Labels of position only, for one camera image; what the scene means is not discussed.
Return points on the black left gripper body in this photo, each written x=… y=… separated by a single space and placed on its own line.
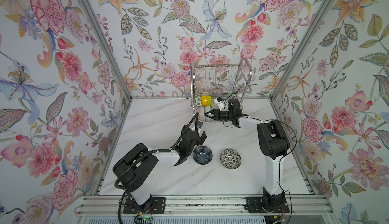
x=192 y=129

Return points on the lime green bowl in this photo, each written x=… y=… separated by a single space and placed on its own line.
x=209 y=101

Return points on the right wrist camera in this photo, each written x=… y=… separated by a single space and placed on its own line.
x=220 y=102

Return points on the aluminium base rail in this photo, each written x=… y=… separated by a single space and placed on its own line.
x=214 y=209

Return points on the aluminium corner post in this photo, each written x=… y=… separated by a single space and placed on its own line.
x=320 y=14
x=92 y=18

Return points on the yellow bowl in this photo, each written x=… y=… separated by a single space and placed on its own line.
x=204 y=100

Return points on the aluminium corner post right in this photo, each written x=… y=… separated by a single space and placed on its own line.
x=320 y=14

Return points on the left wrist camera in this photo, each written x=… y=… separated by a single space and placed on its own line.
x=198 y=126

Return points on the pink striped ceramic bowl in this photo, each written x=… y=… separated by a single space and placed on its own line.
x=200 y=110

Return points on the chrome wire dish rack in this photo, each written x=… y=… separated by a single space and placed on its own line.
x=228 y=81

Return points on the black white speckled bowl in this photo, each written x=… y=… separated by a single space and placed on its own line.
x=230 y=159

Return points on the aluminium corner post left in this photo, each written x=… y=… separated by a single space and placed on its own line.
x=92 y=18

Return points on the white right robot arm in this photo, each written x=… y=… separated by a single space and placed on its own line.
x=274 y=145

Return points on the pale celadon bowl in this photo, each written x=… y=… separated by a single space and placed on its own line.
x=206 y=110

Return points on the dark blue flower bowl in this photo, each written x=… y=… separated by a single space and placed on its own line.
x=202 y=155

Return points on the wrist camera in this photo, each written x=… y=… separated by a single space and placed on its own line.
x=220 y=102
x=198 y=126

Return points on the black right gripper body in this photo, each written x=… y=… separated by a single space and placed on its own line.
x=217 y=114

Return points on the green leaf pattern bowl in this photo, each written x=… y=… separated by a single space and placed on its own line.
x=197 y=101

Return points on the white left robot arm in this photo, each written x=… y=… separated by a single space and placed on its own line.
x=134 y=168

